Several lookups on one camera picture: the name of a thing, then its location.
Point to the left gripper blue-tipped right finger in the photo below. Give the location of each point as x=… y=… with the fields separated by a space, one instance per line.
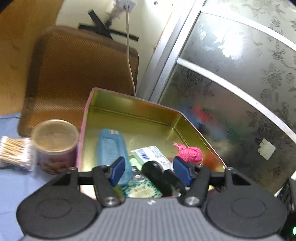
x=199 y=178

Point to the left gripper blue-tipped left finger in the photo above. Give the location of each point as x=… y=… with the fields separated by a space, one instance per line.
x=103 y=179

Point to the pink fuzzy sock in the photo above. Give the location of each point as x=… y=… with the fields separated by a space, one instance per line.
x=192 y=155

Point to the black cylindrical object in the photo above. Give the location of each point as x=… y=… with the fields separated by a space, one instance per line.
x=164 y=180

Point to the green patterned packet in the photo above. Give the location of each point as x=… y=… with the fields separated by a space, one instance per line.
x=138 y=187

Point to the white blue-printed packet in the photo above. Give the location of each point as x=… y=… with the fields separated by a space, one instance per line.
x=151 y=153

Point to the round tin can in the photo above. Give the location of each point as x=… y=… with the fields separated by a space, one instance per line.
x=56 y=143

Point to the pink rectangular tin box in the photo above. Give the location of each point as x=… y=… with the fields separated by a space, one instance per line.
x=142 y=124

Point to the blue tablecloth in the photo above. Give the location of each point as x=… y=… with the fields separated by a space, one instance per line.
x=17 y=184

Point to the pack of cotton swabs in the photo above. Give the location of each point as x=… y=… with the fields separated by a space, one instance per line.
x=18 y=152

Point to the frosted glass sliding door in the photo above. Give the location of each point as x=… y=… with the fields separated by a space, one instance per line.
x=229 y=67

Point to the white power strip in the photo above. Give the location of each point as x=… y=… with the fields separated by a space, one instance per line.
x=116 y=8

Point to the wood-pattern board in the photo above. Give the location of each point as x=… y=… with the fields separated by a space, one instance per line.
x=21 y=23

